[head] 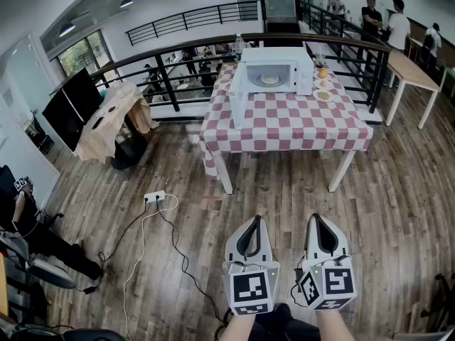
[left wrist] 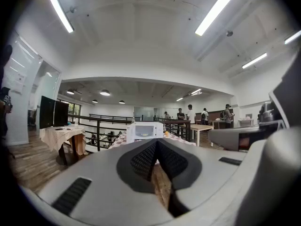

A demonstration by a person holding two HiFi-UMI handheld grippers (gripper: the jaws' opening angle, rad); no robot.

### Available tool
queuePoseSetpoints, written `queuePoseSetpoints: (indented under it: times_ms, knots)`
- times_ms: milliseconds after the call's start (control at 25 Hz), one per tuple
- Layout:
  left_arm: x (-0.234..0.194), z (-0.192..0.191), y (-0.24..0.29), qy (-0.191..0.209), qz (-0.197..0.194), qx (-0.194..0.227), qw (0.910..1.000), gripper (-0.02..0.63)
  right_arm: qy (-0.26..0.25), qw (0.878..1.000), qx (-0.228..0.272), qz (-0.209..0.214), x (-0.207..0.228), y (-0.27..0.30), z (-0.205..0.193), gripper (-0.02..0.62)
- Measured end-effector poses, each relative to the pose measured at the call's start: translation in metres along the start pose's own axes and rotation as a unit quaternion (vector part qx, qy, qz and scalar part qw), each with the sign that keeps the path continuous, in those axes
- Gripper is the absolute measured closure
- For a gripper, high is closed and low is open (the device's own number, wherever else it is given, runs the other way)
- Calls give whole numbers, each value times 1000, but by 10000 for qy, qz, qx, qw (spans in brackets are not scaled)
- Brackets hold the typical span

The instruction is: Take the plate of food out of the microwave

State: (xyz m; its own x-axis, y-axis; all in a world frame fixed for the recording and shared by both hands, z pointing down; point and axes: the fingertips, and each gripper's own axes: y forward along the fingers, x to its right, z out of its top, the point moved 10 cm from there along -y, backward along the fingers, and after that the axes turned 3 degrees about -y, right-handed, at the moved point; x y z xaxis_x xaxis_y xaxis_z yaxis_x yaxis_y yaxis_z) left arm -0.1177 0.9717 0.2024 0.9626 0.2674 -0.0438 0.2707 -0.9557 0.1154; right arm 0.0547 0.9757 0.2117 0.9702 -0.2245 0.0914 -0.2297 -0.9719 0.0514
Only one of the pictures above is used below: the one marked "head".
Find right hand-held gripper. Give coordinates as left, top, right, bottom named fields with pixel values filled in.
left=297, top=213, right=358, bottom=311

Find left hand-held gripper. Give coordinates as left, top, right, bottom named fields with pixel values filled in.
left=222, top=215, right=281, bottom=316

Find white microwave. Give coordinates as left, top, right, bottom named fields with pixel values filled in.
left=228, top=47, right=316, bottom=129

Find person's right forearm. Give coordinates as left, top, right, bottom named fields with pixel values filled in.
left=314, top=307, right=353, bottom=341

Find person's left forearm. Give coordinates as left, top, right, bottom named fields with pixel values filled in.
left=216, top=313, right=257, bottom=341

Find person's black trousers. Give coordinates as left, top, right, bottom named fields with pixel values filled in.
left=248, top=303, right=321, bottom=341

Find white power strip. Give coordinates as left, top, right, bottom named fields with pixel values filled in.
left=144, top=190, right=167, bottom=205

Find black chair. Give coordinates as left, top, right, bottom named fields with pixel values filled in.
left=421, top=274, right=455, bottom=330

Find table with checkered cloth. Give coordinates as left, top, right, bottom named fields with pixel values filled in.
left=198, top=61, right=374, bottom=181

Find black round table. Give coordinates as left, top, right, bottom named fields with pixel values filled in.
left=109, top=115, right=149, bottom=171

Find side table with beige cloth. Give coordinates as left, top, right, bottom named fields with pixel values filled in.
left=74, top=82, right=159, bottom=165

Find black railing with wooden handrail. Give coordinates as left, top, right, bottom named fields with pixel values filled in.
left=49, top=32, right=392, bottom=115

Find long light wooden table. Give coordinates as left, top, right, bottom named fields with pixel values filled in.
left=383, top=50, right=444, bottom=130

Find grey office chair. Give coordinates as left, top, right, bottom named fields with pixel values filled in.
left=0, top=225, right=77, bottom=341

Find clear water bottle green label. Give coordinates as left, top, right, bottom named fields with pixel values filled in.
left=234, top=33, right=246, bottom=63

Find black metal railing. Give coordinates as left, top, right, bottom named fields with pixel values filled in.
left=296, top=0, right=360, bottom=67
left=125, top=0, right=260, bottom=46

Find light wooden desk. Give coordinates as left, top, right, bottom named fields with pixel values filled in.
left=0, top=254, right=9, bottom=318

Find large window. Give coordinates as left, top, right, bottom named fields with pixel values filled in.
left=49, top=29, right=114, bottom=77

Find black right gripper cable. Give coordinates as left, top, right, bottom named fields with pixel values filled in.
left=290, top=259, right=310, bottom=307

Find white cable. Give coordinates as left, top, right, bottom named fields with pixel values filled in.
left=122, top=193, right=178, bottom=337

